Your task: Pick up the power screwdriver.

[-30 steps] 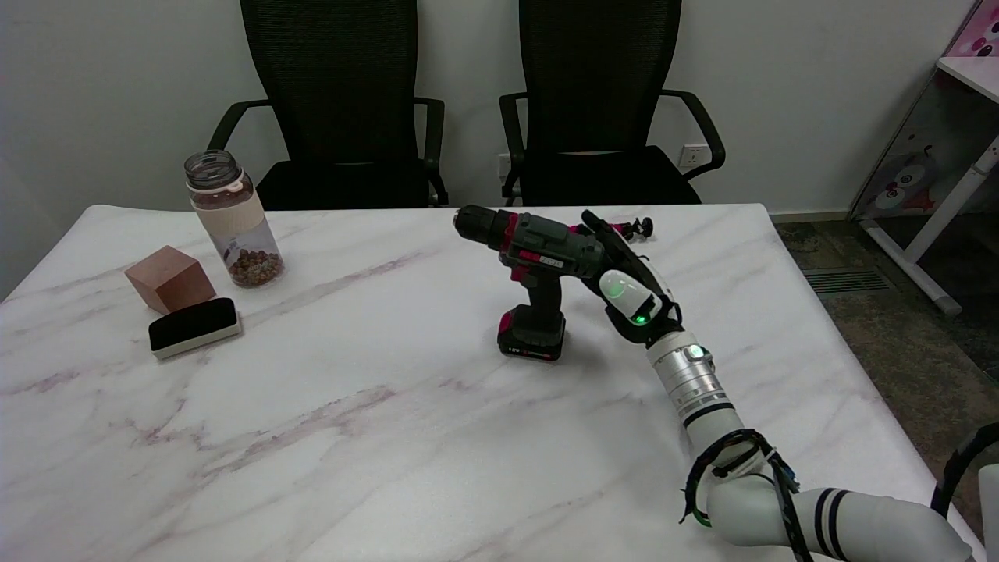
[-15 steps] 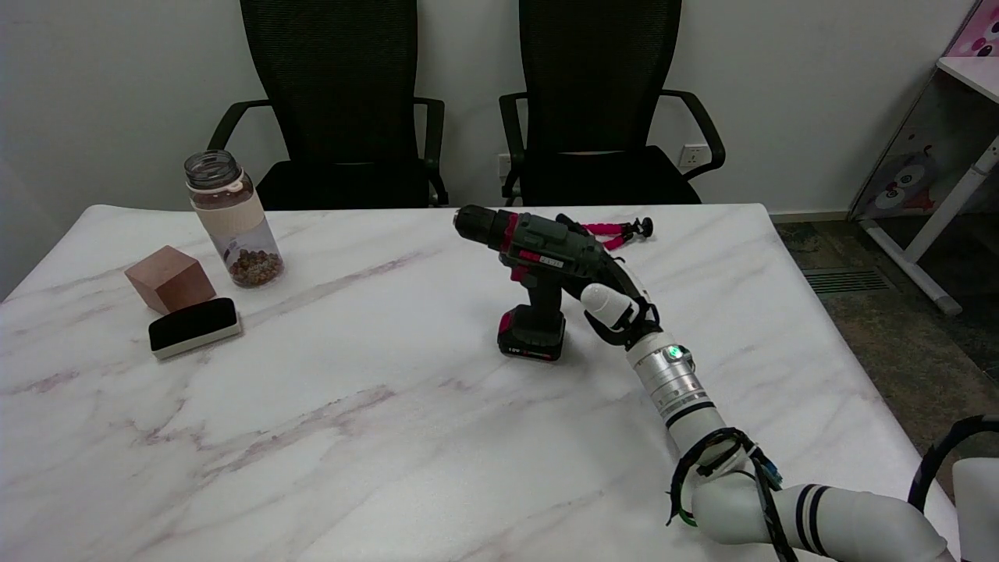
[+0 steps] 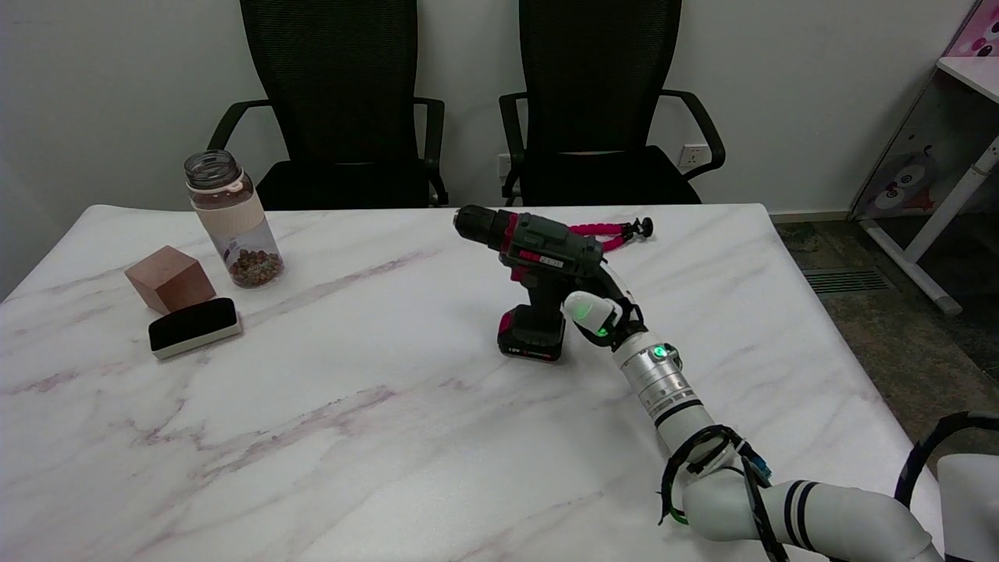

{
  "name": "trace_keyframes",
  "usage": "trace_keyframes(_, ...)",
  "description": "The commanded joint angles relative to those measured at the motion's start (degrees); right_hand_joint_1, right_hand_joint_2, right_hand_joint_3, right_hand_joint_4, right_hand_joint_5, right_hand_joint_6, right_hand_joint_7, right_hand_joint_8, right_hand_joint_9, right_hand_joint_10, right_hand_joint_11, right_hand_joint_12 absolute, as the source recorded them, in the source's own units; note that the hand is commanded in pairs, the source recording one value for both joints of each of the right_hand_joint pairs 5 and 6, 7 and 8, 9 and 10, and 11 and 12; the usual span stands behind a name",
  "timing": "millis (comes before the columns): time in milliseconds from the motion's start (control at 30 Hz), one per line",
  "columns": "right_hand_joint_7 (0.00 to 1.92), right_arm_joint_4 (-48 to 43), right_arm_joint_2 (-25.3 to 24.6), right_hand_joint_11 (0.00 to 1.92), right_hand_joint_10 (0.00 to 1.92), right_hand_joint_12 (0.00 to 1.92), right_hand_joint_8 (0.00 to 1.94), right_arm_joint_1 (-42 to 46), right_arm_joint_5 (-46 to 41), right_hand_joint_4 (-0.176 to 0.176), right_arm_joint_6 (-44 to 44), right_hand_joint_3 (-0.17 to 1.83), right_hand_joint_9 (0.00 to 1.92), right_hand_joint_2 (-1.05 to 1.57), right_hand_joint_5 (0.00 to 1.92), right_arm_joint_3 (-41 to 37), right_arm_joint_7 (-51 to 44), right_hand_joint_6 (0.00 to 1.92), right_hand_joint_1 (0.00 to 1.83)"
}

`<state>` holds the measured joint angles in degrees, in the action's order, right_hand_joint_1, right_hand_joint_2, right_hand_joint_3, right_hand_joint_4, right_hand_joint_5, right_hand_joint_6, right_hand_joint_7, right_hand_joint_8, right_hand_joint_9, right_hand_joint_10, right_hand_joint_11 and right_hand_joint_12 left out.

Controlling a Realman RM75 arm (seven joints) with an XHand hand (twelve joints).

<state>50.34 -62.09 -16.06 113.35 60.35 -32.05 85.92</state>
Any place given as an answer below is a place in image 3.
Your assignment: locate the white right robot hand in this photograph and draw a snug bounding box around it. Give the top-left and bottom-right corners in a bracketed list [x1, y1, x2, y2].
[563, 265, 646, 350]

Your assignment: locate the dark green power screwdriver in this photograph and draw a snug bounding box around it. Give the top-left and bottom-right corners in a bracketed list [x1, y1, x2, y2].
[453, 205, 608, 363]

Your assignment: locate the pink flexible mini tripod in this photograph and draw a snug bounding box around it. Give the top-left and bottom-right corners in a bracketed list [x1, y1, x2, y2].
[568, 217, 654, 253]

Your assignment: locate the black mesh office chair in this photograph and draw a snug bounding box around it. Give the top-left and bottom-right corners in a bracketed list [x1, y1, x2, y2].
[207, 0, 450, 212]
[498, 0, 727, 208]

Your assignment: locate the dark floor vent grille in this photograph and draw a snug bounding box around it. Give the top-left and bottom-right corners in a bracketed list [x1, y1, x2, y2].
[802, 268, 891, 295]

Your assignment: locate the glass jar with nuts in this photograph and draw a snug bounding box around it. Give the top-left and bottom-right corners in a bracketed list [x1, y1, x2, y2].
[183, 149, 285, 289]

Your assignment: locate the white desk with cartoon panel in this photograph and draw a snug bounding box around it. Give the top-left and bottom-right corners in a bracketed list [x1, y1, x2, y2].
[847, 0, 999, 317]

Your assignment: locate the black and white board eraser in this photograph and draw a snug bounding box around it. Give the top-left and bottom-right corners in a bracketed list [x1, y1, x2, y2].
[148, 297, 243, 360]

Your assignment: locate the brown wooden cube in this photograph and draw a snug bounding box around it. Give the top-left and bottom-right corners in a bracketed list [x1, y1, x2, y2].
[124, 245, 217, 315]

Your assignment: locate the pink picture box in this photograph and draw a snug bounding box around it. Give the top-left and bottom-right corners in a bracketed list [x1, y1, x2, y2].
[947, 0, 999, 58]

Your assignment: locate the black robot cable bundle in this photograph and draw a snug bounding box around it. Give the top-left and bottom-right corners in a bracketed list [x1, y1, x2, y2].
[658, 424, 791, 562]

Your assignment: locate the black looping robot cable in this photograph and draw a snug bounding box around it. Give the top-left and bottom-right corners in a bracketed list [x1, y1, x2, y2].
[893, 411, 999, 510]

